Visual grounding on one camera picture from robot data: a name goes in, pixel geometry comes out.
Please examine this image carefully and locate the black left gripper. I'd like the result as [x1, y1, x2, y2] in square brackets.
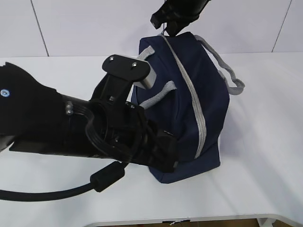
[85, 99, 178, 172]

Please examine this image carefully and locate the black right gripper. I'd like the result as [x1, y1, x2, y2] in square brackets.
[151, 0, 209, 37]

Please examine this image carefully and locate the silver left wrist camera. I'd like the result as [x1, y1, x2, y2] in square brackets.
[102, 54, 157, 89]

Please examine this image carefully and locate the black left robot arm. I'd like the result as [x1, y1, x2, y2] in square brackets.
[0, 55, 178, 173]

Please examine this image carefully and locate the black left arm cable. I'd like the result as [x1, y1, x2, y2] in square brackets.
[0, 161, 125, 202]

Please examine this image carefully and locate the navy blue lunch bag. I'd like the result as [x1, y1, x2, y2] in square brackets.
[131, 32, 245, 184]

